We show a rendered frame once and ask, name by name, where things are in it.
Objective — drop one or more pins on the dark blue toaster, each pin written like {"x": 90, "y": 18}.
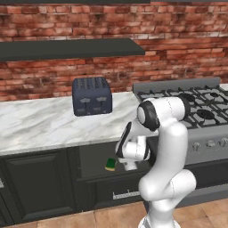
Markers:
{"x": 92, "y": 96}

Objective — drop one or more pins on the green and yellow sponge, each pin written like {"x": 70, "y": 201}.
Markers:
{"x": 111, "y": 164}

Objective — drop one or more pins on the dark wall shelf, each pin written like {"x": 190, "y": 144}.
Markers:
{"x": 68, "y": 49}

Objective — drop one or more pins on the grey gas stove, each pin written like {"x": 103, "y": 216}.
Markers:
{"x": 207, "y": 124}

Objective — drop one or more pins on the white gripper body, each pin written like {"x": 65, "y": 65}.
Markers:
{"x": 131, "y": 165}

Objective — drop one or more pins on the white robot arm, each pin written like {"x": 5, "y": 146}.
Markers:
{"x": 170, "y": 139}

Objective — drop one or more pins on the dark cupboard door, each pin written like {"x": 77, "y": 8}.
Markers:
{"x": 40, "y": 185}
{"x": 3, "y": 207}

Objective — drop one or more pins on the dark open drawer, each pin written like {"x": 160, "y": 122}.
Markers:
{"x": 101, "y": 187}

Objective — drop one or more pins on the grey stove knob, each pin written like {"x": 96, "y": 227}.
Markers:
{"x": 196, "y": 146}
{"x": 223, "y": 142}
{"x": 210, "y": 143}

